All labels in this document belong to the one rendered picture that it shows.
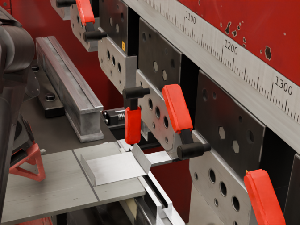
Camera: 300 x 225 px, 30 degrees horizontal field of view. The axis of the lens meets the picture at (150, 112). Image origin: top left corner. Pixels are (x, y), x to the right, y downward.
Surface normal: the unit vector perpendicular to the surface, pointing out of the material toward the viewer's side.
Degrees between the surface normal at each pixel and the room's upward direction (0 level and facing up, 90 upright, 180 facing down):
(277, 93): 90
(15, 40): 64
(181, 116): 39
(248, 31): 90
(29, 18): 90
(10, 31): 47
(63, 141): 0
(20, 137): 29
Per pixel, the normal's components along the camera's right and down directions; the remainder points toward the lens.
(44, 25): 0.38, 0.46
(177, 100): 0.26, -0.39
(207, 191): -0.92, 0.16
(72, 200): 0.03, -0.88
